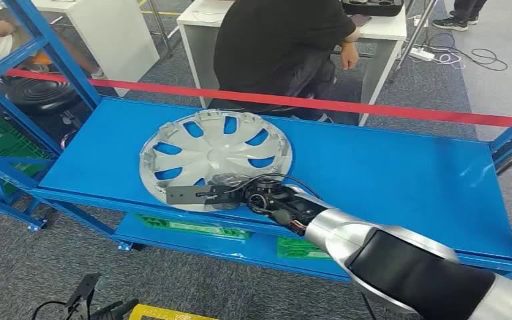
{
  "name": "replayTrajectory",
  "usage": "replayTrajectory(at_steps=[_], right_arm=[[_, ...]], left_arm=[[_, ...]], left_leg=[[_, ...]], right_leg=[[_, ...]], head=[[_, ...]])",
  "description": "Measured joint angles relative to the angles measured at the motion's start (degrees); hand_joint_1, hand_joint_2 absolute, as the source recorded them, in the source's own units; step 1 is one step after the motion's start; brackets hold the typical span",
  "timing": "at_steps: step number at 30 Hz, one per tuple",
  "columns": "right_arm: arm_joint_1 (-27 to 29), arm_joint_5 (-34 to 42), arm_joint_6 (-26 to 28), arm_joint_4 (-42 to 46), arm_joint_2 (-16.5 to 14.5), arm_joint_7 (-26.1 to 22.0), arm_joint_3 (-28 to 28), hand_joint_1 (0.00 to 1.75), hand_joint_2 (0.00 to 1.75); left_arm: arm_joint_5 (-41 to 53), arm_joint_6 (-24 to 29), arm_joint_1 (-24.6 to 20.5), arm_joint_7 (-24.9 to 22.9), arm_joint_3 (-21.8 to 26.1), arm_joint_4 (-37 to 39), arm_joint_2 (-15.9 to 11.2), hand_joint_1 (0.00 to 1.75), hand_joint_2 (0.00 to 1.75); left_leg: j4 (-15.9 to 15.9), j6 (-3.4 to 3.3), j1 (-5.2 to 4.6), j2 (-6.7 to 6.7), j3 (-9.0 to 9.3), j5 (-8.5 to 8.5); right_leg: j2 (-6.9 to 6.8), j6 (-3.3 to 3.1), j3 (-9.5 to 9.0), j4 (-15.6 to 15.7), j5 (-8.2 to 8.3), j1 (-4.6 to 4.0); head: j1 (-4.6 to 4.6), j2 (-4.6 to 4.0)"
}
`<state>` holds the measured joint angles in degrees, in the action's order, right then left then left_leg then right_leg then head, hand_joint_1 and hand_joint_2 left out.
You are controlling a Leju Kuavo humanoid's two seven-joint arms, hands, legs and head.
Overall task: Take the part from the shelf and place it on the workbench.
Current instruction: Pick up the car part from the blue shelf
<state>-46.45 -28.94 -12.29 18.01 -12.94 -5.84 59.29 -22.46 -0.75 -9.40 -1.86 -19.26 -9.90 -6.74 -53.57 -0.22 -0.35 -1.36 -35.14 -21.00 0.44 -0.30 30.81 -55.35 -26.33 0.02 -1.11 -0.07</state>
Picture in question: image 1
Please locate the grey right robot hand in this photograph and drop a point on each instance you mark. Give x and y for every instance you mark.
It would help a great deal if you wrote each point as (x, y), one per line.
(234, 202)

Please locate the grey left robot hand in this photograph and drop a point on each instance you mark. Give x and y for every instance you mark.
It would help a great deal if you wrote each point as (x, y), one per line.
(110, 311)

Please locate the silver wheel hubcap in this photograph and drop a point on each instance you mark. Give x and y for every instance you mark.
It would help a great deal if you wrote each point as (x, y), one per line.
(212, 154)

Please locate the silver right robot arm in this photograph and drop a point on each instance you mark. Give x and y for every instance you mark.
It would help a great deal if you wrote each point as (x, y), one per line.
(348, 234)

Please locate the red barrier tape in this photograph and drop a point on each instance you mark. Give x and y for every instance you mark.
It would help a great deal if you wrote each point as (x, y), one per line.
(282, 100)

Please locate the white cabinet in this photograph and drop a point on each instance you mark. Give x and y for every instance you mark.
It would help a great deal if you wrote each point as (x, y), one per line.
(114, 40)

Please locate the white table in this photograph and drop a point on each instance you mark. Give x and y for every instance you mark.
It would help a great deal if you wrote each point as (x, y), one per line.
(384, 31)

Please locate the black plastic tray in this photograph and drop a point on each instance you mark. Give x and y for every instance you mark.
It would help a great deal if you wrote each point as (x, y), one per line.
(371, 8)

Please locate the white power strip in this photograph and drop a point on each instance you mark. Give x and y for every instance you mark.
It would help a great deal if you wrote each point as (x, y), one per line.
(421, 54)

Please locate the black left camera bracket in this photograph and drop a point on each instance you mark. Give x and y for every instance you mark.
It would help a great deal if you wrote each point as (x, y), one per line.
(84, 289)

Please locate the black camera bracket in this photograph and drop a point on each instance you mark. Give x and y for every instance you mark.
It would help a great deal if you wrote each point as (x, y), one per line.
(185, 194)
(84, 289)

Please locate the black right camera bracket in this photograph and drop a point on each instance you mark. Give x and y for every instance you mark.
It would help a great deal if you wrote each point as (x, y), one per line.
(185, 194)

